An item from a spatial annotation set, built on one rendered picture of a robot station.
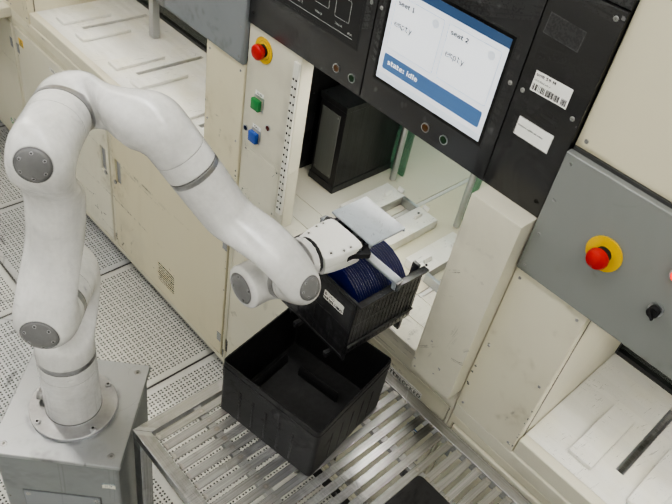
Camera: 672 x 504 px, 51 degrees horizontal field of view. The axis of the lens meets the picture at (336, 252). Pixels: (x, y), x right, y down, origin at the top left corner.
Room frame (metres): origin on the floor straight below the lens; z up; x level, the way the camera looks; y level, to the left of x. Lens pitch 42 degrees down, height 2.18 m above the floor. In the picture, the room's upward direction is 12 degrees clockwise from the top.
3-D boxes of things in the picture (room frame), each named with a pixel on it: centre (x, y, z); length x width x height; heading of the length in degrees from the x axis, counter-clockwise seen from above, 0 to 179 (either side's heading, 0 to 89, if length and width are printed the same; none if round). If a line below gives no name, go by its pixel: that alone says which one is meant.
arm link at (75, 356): (0.93, 0.51, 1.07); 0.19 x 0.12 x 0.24; 7
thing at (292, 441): (1.03, 0.01, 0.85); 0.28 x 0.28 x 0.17; 60
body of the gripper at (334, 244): (1.05, 0.02, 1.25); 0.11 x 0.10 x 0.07; 140
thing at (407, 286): (1.13, -0.05, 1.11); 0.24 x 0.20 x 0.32; 50
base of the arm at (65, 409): (0.90, 0.51, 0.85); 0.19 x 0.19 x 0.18
